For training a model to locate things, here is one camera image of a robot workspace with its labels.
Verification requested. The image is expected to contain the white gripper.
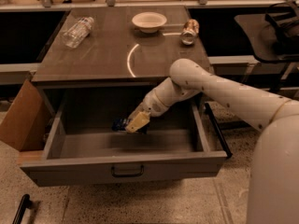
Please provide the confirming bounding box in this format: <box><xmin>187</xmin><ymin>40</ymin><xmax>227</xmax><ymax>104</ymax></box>
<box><xmin>125</xmin><ymin>91</ymin><xmax>168</xmax><ymax>133</ymax></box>

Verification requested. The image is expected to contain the blue rxbar wrapper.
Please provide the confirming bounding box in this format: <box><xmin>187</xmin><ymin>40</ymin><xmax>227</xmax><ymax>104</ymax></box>
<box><xmin>111</xmin><ymin>118</ymin><xmax>150</xmax><ymax>134</ymax></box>

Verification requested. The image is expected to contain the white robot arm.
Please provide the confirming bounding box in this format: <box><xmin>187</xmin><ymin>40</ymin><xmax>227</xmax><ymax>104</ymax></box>
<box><xmin>125</xmin><ymin>59</ymin><xmax>299</xmax><ymax>224</ymax></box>

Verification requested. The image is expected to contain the open grey top drawer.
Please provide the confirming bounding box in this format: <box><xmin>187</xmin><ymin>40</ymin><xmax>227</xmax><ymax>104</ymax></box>
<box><xmin>21</xmin><ymin>94</ymin><xmax>226</xmax><ymax>187</ymax></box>

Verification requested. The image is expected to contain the grey cabinet counter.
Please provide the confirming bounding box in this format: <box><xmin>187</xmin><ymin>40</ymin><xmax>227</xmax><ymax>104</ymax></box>
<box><xmin>32</xmin><ymin>6</ymin><xmax>209</xmax><ymax>90</ymax></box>

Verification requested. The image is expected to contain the white bowl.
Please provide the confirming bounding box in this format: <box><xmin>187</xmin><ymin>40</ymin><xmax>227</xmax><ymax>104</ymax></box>
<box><xmin>132</xmin><ymin>12</ymin><xmax>167</xmax><ymax>34</ymax></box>

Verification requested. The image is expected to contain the clear plastic water bottle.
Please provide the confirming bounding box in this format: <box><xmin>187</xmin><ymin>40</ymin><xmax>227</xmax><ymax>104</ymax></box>
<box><xmin>62</xmin><ymin>17</ymin><xmax>94</xmax><ymax>49</ymax></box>

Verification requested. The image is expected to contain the brown cardboard panel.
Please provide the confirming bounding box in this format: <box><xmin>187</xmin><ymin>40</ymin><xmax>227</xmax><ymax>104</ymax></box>
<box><xmin>0</xmin><ymin>80</ymin><xmax>51</xmax><ymax>151</ymax></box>

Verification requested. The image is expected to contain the black bar on floor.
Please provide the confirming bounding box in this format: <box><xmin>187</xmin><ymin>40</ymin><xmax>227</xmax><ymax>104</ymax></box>
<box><xmin>12</xmin><ymin>194</ymin><xmax>32</xmax><ymax>224</ymax></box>

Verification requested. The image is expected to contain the dark chair at right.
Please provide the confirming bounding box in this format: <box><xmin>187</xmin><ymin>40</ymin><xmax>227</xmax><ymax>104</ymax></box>
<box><xmin>235</xmin><ymin>2</ymin><xmax>299</xmax><ymax>63</ymax></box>

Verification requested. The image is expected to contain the black drawer handle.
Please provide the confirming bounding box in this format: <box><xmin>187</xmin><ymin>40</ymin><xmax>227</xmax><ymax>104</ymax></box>
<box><xmin>110</xmin><ymin>165</ymin><xmax>144</xmax><ymax>178</ymax></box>

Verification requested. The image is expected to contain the black drawer slide rail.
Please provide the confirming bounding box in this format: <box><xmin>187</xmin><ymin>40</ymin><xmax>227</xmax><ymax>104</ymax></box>
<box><xmin>204</xmin><ymin>103</ymin><xmax>233</xmax><ymax>159</ymax></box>

